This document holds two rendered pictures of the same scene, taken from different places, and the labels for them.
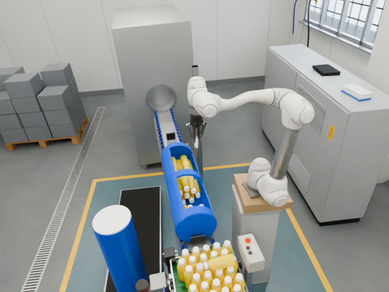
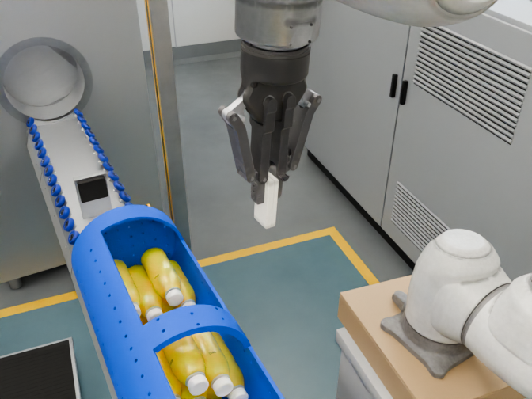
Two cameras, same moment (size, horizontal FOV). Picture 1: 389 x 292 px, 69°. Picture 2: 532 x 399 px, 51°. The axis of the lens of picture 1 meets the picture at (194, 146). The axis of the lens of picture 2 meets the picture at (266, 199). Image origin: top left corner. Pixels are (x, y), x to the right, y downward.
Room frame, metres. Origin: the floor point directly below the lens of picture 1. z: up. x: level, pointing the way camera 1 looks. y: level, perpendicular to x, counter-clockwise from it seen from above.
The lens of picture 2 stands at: (0.91, 0.16, 2.03)
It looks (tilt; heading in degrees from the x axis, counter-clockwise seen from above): 34 degrees down; 342
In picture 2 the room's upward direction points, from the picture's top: straight up
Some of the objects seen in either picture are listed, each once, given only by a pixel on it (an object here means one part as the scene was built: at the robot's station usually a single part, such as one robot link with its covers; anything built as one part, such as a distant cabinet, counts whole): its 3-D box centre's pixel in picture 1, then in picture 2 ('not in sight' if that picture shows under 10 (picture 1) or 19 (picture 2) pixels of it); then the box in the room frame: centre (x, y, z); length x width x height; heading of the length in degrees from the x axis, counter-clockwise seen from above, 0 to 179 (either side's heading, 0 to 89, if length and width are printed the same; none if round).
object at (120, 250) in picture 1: (123, 256); not in sight; (1.44, 0.64, 0.59); 0.28 x 0.28 x 0.88
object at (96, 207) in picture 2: (171, 138); (93, 195); (2.54, 0.24, 1.00); 0.10 x 0.04 x 0.15; 100
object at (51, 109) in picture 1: (39, 106); not in sight; (4.54, 2.64, 0.59); 1.20 x 0.80 x 1.19; 94
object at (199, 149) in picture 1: (198, 138); (176, 187); (2.75, -0.05, 0.85); 0.06 x 0.06 x 1.70; 10
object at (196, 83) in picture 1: (197, 91); not in sight; (1.45, -0.04, 1.98); 0.13 x 0.11 x 0.16; 14
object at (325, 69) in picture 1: (326, 69); not in sight; (3.06, -1.54, 1.46); 0.32 x 0.23 x 0.04; 4
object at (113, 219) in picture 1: (112, 219); not in sight; (1.44, 0.64, 1.03); 0.28 x 0.28 x 0.01
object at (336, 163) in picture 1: (307, 123); (435, 122); (3.15, -1.49, 0.72); 2.15 x 0.54 x 1.45; 4
